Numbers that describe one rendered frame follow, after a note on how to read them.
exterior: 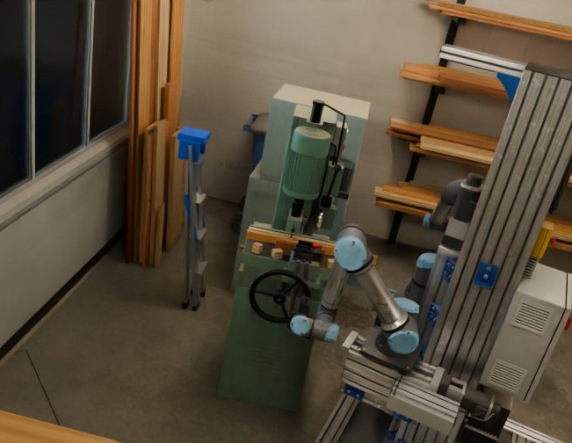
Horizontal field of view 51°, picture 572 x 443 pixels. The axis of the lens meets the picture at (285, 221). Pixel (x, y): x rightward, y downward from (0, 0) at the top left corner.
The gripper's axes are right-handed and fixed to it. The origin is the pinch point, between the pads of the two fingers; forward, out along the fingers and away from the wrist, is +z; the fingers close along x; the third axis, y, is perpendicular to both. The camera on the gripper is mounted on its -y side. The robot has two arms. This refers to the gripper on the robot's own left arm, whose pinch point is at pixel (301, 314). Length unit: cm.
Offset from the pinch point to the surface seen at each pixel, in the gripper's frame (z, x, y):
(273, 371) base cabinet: 46, -6, 37
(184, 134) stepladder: 67, -91, -77
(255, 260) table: 15.3, -27.8, -17.8
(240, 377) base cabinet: 50, -23, 45
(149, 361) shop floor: 69, -76, 53
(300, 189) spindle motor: 5, -15, -55
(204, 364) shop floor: 77, -47, 48
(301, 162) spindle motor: -2, -17, -67
